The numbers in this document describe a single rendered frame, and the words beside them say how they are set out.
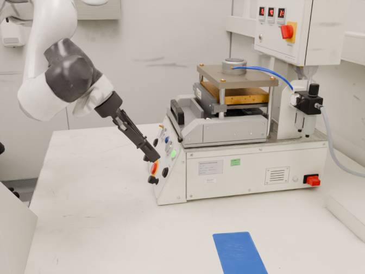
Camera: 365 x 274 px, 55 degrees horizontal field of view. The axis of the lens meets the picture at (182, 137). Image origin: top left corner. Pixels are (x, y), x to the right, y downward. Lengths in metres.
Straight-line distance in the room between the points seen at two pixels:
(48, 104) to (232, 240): 0.56
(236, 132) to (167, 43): 1.60
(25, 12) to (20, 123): 1.58
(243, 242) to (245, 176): 0.23
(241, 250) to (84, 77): 0.56
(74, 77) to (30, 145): 1.91
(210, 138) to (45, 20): 0.54
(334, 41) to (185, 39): 1.61
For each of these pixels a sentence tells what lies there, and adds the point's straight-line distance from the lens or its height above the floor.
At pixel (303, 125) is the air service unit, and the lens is 1.00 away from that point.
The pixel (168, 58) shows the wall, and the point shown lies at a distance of 2.56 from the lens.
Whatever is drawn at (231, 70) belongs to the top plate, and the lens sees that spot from 1.11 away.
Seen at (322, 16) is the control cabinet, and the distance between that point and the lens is 1.06.
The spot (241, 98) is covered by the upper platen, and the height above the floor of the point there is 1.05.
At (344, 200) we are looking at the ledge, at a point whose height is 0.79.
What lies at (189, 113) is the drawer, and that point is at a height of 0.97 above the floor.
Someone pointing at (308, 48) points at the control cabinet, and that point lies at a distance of 1.05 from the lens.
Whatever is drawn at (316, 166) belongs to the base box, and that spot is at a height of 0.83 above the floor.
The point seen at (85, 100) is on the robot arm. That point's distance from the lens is 0.92.
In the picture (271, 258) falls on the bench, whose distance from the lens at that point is 0.91.
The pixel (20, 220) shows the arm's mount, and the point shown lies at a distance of 0.91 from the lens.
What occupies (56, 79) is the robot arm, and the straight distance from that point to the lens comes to 0.84.
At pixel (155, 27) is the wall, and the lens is 2.52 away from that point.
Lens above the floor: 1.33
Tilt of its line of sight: 22 degrees down
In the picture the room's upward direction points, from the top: straight up
